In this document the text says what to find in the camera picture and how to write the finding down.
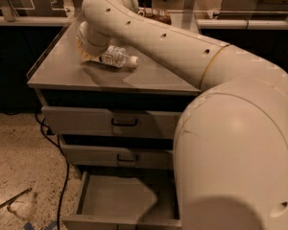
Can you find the clear plastic water bottle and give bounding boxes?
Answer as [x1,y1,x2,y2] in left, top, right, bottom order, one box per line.
[99,45,138,68]

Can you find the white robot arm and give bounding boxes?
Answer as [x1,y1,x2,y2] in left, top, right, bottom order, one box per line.
[79,0,288,230]

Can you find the grey middle drawer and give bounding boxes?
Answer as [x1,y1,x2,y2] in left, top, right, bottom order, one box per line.
[61,145,173,170]

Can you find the brown chip bag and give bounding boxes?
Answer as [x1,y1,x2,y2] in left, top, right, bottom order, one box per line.
[137,7,172,25]

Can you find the grey top drawer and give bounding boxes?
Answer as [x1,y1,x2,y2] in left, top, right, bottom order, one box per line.
[42,106,181,139]

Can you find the grey open bottom drawer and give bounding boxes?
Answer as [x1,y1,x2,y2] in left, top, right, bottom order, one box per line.
[61,168,182,230]

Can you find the metal rod on floor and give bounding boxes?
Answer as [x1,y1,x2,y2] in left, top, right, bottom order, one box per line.
[0,188,32,209]

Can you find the grey metal drawer cabinet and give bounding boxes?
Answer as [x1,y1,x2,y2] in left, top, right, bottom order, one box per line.
[26,11,203,230]

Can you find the black cable left floor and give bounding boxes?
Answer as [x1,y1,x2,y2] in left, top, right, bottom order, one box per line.
[34,112,70,230]

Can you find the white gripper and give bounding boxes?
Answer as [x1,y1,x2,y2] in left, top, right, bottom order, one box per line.
[76,22,110,62]

